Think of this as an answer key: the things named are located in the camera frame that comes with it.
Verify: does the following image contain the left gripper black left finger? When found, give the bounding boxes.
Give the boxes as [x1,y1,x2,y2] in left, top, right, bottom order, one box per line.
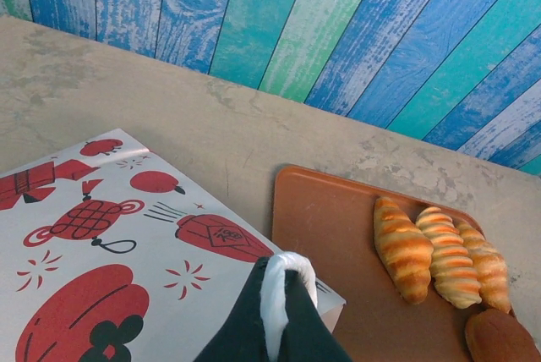
[194,255,276,362]

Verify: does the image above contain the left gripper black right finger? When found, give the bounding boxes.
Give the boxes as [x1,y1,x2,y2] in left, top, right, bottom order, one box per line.
[276,265,352,362]

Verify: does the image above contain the striped croissant fake bread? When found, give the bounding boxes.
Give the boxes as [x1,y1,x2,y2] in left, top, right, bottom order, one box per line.
[373,195,435,306]
[454,220,514,315]

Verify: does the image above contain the spiral cone fake bread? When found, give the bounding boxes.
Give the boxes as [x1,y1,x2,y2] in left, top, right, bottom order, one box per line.
[415,206,484,310]

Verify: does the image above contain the red and white paper bag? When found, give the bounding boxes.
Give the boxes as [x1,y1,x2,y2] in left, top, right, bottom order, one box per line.
[0,128,347,362]

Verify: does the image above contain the round brown fake bun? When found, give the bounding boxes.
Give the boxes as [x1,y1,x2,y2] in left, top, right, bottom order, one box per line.
[464,308,541,362]

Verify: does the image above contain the brown plastic tray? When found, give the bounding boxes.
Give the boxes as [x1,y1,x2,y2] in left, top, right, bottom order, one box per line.
[270,164,521,362]

